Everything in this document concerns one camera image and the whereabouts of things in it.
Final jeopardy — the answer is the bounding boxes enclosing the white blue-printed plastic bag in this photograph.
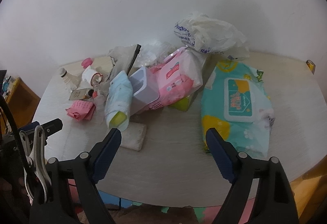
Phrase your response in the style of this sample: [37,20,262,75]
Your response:
[174,12,249,61]

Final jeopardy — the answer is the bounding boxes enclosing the crumpled pink paper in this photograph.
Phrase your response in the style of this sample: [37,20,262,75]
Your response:
[66,100,95,122]

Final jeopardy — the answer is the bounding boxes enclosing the wooden shelf cabinet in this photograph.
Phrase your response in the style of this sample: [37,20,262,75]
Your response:
[1,77,40,128]

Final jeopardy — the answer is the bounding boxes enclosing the metal spring clamp right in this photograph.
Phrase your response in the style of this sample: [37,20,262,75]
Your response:
[19,125,52,203]

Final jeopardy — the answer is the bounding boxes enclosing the silver orange cream tube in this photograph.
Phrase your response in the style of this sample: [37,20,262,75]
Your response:
[69,88,94,101]

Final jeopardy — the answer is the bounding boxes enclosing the white folded tissue pad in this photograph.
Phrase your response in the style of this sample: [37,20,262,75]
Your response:
[121,122,146,151]

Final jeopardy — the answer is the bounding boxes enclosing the light blue wrapped packet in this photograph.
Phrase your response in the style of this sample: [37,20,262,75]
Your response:
[104,71,133,132]

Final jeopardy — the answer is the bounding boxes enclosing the white lidded plastic box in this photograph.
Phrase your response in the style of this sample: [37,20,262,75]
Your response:
[129,67,159,115]

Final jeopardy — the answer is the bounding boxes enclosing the clear crumpled plastic wrap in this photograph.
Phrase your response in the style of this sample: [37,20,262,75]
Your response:
[107,41,178,70]

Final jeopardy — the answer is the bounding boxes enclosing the teal wet wipes pack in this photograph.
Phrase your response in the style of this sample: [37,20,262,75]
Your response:
[201,60,275,159]

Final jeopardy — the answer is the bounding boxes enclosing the green white cardboard box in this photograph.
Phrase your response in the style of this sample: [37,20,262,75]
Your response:
[169,93,197,111]

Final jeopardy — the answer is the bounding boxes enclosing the small yellow black object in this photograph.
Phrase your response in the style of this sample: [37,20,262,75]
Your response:
[306,60,316,74]

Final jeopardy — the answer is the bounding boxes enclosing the black cable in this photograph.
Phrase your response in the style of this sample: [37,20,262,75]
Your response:
[0,95,29,179]

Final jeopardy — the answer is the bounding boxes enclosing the white bottle red ring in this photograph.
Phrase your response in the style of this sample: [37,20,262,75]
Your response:
[81,65,103,86]

